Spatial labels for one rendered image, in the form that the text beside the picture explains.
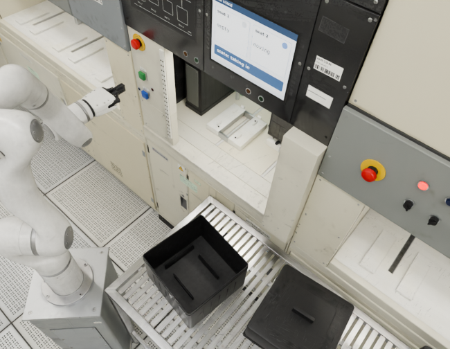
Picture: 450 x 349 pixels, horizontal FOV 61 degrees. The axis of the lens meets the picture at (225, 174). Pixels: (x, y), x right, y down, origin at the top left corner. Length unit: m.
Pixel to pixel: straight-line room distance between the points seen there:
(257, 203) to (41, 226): 0.83
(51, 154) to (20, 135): 2.07
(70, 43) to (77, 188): 0.96
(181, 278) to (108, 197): 1.31
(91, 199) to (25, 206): 1.59
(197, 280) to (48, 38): 1.72
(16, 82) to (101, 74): 1.14
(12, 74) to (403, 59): 0.93
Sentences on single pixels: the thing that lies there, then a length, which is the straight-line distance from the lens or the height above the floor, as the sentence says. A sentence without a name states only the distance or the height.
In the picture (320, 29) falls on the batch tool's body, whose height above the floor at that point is 1.72.
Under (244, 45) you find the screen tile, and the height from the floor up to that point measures 1.58.
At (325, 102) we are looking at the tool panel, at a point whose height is 1.54.
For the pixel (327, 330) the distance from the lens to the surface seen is 1.45.
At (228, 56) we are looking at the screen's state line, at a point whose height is 1.51.
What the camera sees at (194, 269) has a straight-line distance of 1.56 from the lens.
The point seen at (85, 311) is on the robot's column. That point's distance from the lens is 1.58.
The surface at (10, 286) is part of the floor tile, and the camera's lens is 2.61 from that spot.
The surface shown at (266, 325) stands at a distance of 1.41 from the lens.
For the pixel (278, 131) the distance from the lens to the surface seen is 1.71.
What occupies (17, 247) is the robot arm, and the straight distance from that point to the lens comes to 1.30.
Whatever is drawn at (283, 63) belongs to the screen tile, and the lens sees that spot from 1.07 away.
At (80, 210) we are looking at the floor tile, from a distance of 2.72.
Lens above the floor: 2.20
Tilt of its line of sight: 53 degrees down
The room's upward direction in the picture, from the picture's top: 5 degrees clockwise
